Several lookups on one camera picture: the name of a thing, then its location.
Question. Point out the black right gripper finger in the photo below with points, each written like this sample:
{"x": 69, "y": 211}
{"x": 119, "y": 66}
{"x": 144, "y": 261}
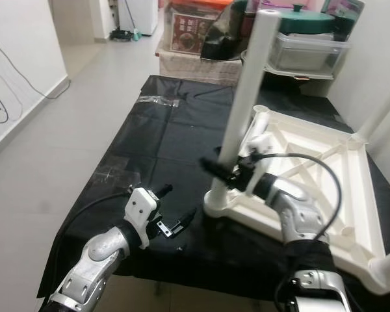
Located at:
{"x": 214, "y": 168}
{"x": 217, "y": 152}

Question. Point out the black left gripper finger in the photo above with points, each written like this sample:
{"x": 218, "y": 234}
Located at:
{"x": 164, "y": 190}
{"x": 187, "y": 221}

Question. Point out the white plastic table top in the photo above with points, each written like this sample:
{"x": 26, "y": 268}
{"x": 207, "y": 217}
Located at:
{"x": 370, "y": 227}

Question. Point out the black tablecloth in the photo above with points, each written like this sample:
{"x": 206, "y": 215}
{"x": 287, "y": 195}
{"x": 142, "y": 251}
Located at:
{"x": 156, "y": 149}

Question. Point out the clear plastic bag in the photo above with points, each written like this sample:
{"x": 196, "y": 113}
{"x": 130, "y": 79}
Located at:
{"x": 159, "y": 101}
{"x": 117, "y": 172}

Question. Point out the beige cloth covered bench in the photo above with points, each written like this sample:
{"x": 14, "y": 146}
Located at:
{"x": 195, "y": 70}

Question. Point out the black bag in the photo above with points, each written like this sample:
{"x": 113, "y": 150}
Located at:
{"x": 224, "y": 39}

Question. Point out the orange lidded storage box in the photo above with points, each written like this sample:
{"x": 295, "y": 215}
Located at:
{"x": 188, "y": 36}

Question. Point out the clear plastic storage container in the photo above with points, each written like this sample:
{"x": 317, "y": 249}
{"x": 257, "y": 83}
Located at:
{"x": 312, "y": 55}

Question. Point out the white refrigerator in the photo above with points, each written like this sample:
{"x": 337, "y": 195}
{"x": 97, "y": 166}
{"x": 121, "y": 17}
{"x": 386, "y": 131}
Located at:
{"x": 138, "y": 16}

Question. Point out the green round pot lid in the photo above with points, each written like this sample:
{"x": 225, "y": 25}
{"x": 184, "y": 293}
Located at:
{"x": 309, "y": 23}

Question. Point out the pink plastic container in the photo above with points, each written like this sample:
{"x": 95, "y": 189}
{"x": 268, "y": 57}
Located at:
{"x": 299, "y": 4}

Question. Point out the green printed box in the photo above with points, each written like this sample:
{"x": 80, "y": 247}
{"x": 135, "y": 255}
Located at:
{"x": 344, "y": 13}

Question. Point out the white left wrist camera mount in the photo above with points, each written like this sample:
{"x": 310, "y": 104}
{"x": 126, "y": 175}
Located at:
{"x": 142, "y": 209}

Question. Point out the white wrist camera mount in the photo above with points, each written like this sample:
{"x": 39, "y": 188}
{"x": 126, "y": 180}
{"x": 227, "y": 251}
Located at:
{"x": 261, "y": 144}
{"x": 142, "y": 209}

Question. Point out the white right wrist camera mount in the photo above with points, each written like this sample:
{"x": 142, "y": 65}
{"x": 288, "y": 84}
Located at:
{"x": 261, "y": 144}

